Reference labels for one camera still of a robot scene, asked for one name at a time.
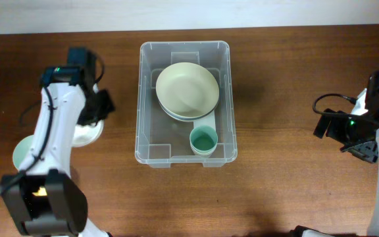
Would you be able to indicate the green plastic cup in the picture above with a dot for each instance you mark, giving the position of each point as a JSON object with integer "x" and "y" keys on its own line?
{"x": 203, "y": 138}

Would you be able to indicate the yellow small bowl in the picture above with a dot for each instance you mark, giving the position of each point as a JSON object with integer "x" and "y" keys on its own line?
{"x": 41, "y": 192}

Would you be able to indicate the cream plastic cup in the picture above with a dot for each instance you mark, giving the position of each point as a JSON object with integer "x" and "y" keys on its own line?
{"x": 198, "y": 151}

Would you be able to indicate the clear plastic storage bin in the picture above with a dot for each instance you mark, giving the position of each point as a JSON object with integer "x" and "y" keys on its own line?
{"x": 162, "y": 140}

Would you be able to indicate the grey plastic cup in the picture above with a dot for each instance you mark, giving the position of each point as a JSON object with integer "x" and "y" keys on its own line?
{"x": 205, "y": 156}

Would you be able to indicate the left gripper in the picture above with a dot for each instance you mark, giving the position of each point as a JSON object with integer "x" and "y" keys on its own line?
{"x": 109, "y": 107}

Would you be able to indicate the white label in bin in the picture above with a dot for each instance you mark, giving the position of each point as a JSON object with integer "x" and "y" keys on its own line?
{"x": 208, "y": 120}

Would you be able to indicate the green small bowl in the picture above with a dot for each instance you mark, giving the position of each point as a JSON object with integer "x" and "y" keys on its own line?
{"x": 21, "y": 150}

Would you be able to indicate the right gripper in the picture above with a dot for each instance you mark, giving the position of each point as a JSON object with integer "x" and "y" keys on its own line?
{"x": 368, "y": 152}

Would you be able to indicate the white small bowl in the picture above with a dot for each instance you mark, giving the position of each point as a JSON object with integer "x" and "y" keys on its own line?
{"x": 85, "y": 135}

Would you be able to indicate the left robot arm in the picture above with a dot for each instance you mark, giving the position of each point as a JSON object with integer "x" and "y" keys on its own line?
{"x": 42, "y": 199}

